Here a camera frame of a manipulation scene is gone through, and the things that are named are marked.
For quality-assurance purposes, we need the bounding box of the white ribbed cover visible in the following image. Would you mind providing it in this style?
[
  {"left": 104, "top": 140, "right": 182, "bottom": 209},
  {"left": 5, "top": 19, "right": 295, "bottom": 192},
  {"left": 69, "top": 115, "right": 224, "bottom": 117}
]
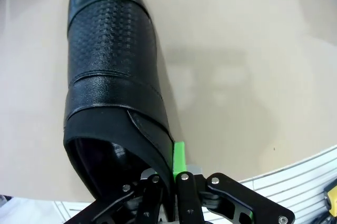
[{"left": 54, "top": 145, "right": 337, "bottom": 224}]

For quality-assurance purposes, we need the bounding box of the black textured strap shoe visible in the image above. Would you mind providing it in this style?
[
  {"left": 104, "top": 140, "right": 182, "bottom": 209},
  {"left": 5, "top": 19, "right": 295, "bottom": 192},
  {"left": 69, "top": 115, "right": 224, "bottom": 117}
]
[{"left": 63, "top": 0, "right": 176, "bottom": 221}]

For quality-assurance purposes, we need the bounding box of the yellow black tool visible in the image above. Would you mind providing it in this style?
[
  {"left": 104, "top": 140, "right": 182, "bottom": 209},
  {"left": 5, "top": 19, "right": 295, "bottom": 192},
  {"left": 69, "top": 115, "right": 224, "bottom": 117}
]
[{"left": 323, "top": 183, "right": 337, "bottom": 213}]

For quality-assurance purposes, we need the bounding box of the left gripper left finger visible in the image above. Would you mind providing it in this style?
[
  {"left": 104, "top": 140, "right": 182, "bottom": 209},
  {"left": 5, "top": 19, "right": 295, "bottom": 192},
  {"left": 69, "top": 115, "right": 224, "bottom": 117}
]
[{"left": 63, "top": 168, "right": 165, "bottom": 224}]

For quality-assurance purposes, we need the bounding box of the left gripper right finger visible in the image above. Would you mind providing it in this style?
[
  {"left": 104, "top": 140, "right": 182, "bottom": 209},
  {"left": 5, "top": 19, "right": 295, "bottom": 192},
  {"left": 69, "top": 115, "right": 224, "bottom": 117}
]
[{"left": 172, "top": 141, "right": 295, "bottom": 224}]

